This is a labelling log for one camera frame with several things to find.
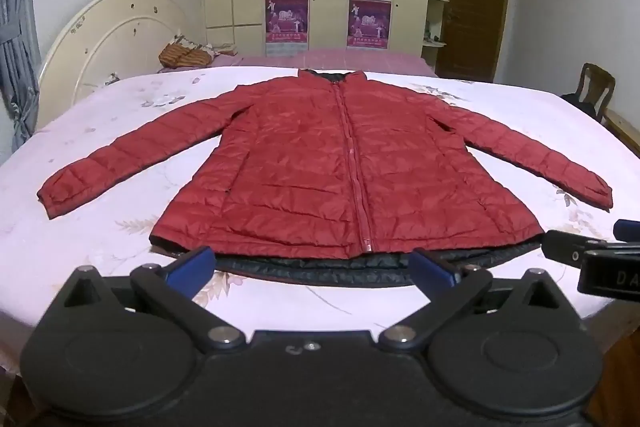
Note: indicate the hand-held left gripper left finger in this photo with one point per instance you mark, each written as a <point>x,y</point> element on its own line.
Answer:
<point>192,268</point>

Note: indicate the grey curtain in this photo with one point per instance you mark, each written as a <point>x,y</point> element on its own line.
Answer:
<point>17,32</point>

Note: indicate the pink blanket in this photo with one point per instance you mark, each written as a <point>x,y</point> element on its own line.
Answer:
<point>325,57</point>

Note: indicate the floral pink bed sheet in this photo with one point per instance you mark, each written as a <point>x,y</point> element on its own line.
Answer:
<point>100,217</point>

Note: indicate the dark cloth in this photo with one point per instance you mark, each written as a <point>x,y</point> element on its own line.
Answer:
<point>579,104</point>

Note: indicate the brown wooden door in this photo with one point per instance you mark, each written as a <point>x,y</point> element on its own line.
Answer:
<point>475,7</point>

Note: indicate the wooden chair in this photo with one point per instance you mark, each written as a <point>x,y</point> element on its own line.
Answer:
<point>595,82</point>

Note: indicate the wooden table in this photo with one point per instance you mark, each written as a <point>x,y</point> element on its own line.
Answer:
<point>622,129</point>

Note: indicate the cream round headboard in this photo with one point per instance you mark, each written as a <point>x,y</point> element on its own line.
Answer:
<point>100,37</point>

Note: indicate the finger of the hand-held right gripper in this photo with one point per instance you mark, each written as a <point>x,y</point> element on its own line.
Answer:
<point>627,229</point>
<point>562,247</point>

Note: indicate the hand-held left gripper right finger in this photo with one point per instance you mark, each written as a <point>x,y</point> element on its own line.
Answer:
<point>432,269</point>

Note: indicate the red puffer jacket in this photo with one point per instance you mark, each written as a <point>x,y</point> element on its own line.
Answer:
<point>310,157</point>

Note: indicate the orange woven bag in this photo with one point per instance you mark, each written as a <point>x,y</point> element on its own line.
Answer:
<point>185,54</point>

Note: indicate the purple wall poster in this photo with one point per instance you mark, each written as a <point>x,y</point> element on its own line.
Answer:
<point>286,21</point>
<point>369,24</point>

